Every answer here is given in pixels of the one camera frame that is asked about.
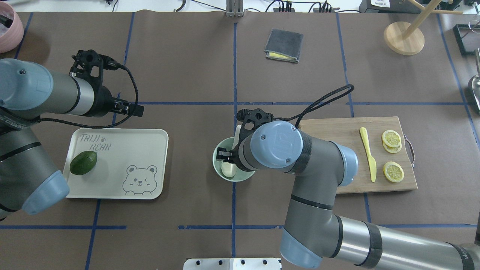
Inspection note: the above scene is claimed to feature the wooden cutting board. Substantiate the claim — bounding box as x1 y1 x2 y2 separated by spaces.
299 116 418 194

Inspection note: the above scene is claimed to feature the metal scoop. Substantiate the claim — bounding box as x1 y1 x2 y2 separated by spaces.
466 48 480 115

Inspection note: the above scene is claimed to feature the white rectangular tray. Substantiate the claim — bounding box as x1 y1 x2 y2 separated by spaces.
63 128 169 200

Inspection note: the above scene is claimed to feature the dark glass rack tray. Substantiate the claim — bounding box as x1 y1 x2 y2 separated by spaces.
453 24 480 56

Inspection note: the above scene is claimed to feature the aluminium frame post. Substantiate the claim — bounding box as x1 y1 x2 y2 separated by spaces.
226 0 245 18

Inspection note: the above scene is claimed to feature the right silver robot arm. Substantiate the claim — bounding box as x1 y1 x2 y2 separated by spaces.
215 121 479 270

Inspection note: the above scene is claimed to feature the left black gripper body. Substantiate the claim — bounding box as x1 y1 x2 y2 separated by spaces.
90 86 117 117

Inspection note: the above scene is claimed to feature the yellow plastic knife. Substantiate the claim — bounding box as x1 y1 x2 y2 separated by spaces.
359 127 377 183

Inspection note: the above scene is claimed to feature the pink bowl with ice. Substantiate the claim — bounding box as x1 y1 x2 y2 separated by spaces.
0 1 24 53

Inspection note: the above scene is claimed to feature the green lime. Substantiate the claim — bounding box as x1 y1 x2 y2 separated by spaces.
70 150 98 176

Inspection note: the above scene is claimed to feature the mint green bowl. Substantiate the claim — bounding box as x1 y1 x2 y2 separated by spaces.
211 137 255 182

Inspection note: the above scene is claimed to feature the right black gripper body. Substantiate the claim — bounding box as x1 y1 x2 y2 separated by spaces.
231 144 243 165

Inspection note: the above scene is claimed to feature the grey yellow sponge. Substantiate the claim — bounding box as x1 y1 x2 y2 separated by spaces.
264 28 304 64

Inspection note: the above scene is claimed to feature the wooden mug tree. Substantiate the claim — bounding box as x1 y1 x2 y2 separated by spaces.
383 0 463 56

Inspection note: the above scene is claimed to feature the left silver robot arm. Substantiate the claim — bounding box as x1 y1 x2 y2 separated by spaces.
1 51 144 220

